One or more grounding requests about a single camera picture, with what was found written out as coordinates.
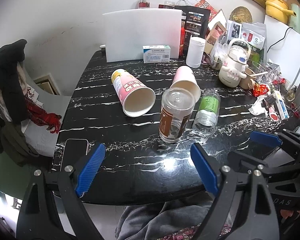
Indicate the clear jar brown label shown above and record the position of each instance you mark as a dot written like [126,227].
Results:
[177,105]

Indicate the glass jar red contents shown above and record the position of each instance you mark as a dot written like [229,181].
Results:
[144,4]

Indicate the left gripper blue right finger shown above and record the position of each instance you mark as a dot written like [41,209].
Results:
[221,182]

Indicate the crumpled white tissue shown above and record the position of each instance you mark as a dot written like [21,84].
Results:
[257,108]

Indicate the white green tea pouch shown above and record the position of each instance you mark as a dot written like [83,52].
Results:
[254,34]

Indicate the pink printed paper cup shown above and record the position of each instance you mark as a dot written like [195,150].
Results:
[135,97]

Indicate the beige cup with spoon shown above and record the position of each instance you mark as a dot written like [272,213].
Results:
[249,81]

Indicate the beige window carton box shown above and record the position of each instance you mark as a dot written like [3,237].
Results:
[213,36]

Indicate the woven round fan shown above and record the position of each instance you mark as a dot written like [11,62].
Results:
[241,14]

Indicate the red canister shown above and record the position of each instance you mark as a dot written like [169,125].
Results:
[182,37]

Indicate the white foam board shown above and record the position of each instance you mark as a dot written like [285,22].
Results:
[127,31]

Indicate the white paper roll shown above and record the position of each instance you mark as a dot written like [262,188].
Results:
[195,52]

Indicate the clear jar green label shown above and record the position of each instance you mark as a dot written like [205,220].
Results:
[206,118]

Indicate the pale pink paper cup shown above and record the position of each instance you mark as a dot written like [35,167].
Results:
[184,78]

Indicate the black snack bag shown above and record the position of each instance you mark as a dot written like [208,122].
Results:
[195,21]

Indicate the red candy wrapper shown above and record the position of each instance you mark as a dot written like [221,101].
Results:
[260,89]

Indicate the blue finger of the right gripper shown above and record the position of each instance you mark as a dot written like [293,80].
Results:
[241,162]
[267,139]

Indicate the white blue medicine box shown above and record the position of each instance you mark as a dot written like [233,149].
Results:
[156,54]

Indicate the yellow pot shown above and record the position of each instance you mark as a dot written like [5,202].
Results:
[279,10]

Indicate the black jacket on chair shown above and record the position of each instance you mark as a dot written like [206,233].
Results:
[12,93]

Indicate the black smartphone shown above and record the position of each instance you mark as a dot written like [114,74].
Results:
[74,149]

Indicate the white cartoon dog bottle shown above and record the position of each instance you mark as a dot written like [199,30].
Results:
[233,68]

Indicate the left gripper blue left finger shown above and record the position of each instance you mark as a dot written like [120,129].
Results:
[72,184]

